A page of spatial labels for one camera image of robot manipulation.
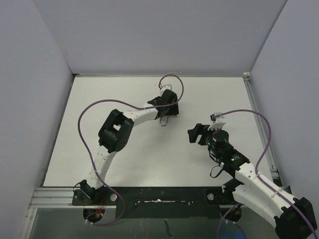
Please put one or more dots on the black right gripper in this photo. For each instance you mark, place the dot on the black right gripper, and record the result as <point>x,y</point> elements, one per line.
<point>200,129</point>

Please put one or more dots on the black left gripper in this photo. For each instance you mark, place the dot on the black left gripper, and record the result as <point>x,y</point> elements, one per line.
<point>173,106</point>

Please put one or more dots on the large brass padlock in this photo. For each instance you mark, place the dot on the large brass padlock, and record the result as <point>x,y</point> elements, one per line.
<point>163,121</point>

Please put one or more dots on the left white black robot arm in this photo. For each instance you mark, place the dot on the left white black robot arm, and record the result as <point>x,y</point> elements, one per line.
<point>115,132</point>

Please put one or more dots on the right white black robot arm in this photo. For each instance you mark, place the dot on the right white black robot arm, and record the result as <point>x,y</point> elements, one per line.
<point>292,218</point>

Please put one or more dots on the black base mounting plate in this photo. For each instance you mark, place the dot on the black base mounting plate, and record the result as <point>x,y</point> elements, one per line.
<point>156,202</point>

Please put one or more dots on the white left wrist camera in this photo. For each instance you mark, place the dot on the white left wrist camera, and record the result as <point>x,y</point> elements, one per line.
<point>162,88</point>

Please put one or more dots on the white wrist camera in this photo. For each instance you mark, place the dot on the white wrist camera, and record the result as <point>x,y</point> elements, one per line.
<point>217,121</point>
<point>162,88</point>

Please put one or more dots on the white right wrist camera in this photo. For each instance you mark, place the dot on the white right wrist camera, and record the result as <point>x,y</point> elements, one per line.
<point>217,121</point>

